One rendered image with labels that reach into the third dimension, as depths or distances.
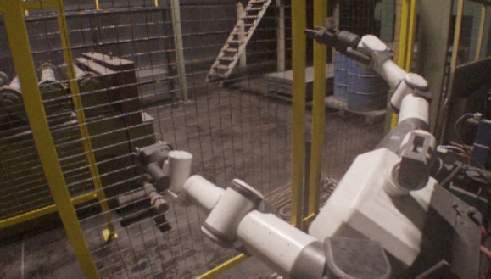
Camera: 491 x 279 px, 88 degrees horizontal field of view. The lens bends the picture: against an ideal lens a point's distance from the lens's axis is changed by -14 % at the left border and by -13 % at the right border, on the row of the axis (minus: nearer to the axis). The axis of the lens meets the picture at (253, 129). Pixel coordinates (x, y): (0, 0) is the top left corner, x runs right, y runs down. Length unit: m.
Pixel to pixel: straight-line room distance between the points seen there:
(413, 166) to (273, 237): 0.26
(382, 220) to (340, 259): 0.13
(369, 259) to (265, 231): 0.19
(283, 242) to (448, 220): 0.33
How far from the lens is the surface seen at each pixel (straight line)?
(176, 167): 0.79
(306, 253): 0.50
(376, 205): 0.57
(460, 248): 0.64
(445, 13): 2.59
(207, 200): 0.67
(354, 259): 0.47
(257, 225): 0.57
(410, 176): 0.52
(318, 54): 1.58
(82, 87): 2.80
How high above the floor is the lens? 1.60
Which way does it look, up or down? 20 degrees down
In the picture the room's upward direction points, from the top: 2 degrees counter-clockwise
